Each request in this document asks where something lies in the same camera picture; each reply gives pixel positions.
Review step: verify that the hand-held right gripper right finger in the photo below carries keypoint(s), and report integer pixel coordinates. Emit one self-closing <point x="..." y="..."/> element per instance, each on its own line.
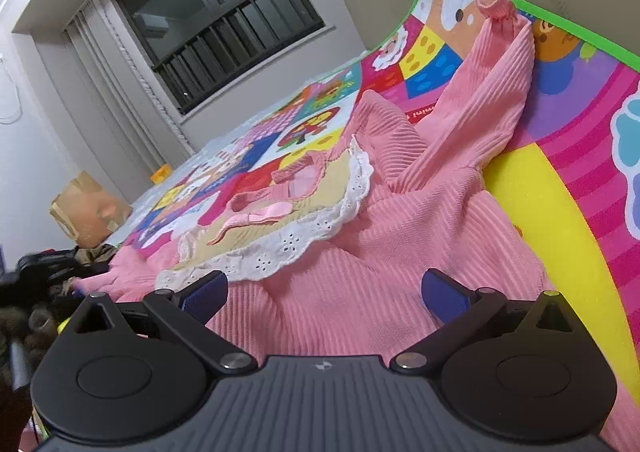
<point x="442" y="298"/>

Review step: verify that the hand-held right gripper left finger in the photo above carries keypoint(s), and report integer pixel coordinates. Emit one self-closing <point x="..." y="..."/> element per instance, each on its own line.
<point x="206" y="296"/>

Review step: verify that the pink ribbed lace-collar top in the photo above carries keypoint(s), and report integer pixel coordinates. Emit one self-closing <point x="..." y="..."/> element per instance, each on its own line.
<point x="320" y="262"/>

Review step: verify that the brown cardboard box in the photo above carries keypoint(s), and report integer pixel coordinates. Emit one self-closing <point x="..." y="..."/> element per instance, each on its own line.
<point x="85" y="212"/>

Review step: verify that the small orange box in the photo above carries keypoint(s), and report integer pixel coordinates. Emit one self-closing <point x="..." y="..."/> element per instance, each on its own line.
<point x="161" y="173"/>

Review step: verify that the colourful cartoon printed mat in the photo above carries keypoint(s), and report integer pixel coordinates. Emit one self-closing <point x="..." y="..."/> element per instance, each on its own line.
<point x="575" y="156"/>

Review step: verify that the grey vertical blinds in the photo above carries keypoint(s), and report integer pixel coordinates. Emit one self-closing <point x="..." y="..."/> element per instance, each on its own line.
<point x="100" y="81"/>

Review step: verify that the dark framed window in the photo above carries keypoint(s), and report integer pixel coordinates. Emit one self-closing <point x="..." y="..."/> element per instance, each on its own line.
<point x="200" y="6"/>

